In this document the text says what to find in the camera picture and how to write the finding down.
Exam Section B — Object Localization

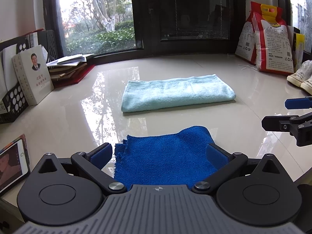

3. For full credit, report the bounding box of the white smartphone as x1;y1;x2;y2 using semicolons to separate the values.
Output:
0;138;31;196

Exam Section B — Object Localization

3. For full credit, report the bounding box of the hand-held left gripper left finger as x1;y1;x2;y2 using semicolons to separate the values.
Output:
32;143;128;197

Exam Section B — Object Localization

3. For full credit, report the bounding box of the open white book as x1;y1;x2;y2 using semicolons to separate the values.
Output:
46;53;95;67

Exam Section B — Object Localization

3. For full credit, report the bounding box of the red folder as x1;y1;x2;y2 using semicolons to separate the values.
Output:
52;64;96;89

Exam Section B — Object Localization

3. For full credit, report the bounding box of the white book with portrait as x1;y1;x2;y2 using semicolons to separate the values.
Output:
12;45;54;106

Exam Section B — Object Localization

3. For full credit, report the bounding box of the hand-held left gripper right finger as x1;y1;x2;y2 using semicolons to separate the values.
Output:
191;142;288;197

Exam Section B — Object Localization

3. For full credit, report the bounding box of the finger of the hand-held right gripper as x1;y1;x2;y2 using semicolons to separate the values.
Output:
285;97;312;110
261;113;312;147

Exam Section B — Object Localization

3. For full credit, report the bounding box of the dark blue towel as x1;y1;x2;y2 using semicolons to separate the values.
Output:
114;126;218;191

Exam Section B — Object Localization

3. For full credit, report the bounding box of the stack of brown books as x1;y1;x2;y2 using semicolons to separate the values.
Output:
47;63;88;81

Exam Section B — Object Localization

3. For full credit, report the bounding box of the yellow black package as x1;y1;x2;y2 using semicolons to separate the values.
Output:
292;26;306;72

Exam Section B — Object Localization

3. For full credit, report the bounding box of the black mesh file organizer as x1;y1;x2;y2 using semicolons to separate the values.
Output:
0;29;61;125

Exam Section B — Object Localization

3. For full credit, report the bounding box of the light blue folded towel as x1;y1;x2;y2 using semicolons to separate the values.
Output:
121;74;236;113

